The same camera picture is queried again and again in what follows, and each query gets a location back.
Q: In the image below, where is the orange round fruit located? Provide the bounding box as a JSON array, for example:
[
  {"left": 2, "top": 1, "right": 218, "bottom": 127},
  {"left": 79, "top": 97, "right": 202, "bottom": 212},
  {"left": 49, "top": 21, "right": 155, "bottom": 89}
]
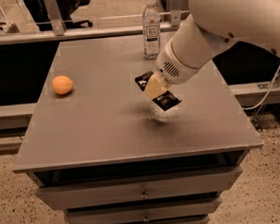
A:
[{"left": 51, "top": 76, "right": 74, "bottom": 95}]

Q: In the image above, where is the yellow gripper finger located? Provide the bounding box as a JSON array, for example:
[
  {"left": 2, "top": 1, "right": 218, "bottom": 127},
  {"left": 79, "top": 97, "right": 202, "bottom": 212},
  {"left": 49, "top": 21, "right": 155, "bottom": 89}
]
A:
[{"left": 143, "top": 72, "right": 169, "bottom": 100}]

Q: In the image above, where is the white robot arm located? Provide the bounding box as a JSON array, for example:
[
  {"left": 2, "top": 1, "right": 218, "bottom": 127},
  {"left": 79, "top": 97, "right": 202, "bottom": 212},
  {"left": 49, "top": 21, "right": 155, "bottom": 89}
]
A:
[{"left": 143, "top": 0, "right": 280, "bottom": 99}]

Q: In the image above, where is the grey drawer cabinet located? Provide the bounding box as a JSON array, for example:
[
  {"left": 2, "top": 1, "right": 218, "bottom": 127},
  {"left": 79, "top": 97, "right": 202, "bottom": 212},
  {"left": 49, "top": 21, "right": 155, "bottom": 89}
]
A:
[{"left": 14, "top": 35, "right": 262, "bottom": 215}]

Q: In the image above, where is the middle grey drawer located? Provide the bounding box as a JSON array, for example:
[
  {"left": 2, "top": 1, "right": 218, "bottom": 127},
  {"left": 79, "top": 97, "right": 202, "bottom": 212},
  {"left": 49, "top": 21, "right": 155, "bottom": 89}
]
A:
[{"left": 65, "top": 197, "right": 221, "bottom": 224}]

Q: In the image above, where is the metal railing frame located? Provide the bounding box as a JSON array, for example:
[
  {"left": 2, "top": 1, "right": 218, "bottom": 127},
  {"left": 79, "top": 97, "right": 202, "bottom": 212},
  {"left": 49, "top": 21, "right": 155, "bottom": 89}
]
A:
[{"left": 0, "top": 0, "right": 280, "bottom": 47}]

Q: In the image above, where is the top grey drawer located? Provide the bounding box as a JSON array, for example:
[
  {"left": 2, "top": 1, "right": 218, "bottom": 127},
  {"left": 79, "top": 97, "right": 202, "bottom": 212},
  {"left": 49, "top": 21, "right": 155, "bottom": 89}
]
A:
[{"left": 36, "top": 166, "right": 242, "bottom": 210}]

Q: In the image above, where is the black office chair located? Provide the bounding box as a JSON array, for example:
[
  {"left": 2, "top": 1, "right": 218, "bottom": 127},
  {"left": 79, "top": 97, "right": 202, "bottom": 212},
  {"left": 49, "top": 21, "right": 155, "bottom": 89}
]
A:
[{"left": 23, "top": 0, "right": 93, "bottom": 31}]

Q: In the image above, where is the black rxbar chocolate wrapper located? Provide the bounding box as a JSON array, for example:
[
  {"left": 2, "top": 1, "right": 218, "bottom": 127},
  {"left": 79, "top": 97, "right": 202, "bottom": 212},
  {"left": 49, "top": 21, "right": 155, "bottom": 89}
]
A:
[{"left": 134, "top": 71, "right": 180, "bottom": 111}]

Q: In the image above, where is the clear plastic water bottle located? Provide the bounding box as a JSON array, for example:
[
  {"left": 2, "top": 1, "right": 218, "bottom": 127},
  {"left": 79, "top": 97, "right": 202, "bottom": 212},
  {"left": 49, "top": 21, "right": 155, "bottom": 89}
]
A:
[{"left": 141, "top": 0, "right": 161, "bottom": 59}]

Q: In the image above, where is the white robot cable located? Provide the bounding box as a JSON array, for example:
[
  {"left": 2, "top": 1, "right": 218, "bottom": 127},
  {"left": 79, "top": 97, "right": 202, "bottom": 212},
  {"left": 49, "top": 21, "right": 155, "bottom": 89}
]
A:
[{"left": 239, "top": 60, "right": 280, "bottom": 111}]

